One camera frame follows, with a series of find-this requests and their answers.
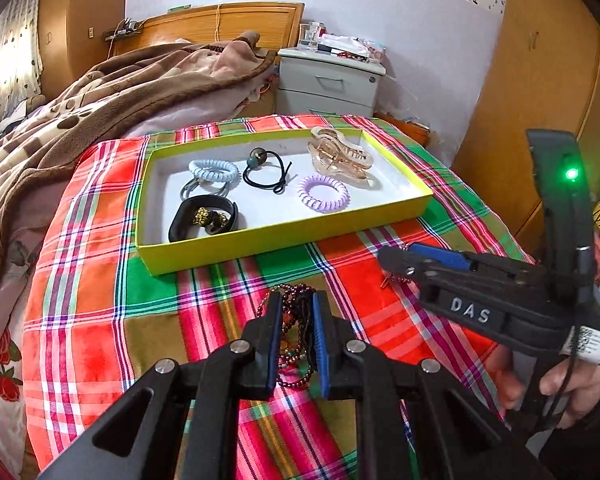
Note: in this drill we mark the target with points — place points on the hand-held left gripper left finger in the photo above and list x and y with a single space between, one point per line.
275 340

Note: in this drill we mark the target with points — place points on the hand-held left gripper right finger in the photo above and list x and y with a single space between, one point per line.
320 345

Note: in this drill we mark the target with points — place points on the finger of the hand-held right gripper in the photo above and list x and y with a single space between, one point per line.
400 262
440 254

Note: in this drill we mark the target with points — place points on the crystal brooch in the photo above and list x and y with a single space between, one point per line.
392 280

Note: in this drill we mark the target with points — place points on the pink hair claw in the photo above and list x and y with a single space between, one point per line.
340 160

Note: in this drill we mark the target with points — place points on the yellow-green shallow box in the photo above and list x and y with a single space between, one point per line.
280 210

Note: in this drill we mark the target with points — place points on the gold flower hair ornament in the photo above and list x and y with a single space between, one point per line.
200 217

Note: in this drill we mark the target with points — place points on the black wrist band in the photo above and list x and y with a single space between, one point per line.
180 215

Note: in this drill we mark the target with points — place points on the person's right forearm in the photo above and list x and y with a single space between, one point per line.
590 450

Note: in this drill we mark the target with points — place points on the person's right hand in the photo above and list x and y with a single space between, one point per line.
580 385

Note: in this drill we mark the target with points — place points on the wooden wardrobe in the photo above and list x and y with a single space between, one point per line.
530 85

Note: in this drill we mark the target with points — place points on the plaid cloth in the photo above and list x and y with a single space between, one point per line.
105 260

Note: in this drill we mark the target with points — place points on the grey nightstand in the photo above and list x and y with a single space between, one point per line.
325 85

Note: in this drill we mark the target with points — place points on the clutter on nightstand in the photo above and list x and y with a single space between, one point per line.
350 47

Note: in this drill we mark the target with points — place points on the clear glass cup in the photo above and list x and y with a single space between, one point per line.
310 35

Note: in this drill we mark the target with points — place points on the floral bed sheet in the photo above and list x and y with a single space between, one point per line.
5 360

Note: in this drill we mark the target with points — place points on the brown spotted blanket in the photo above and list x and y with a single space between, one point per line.
105 100

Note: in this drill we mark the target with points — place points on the wooden headboard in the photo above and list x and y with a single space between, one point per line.
195 25

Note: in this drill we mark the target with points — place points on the power strip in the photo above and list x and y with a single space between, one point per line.
122 30

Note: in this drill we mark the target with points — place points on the wooden cabinet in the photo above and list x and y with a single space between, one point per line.
80 20

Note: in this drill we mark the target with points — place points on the spotted curtain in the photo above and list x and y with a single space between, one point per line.
10 60

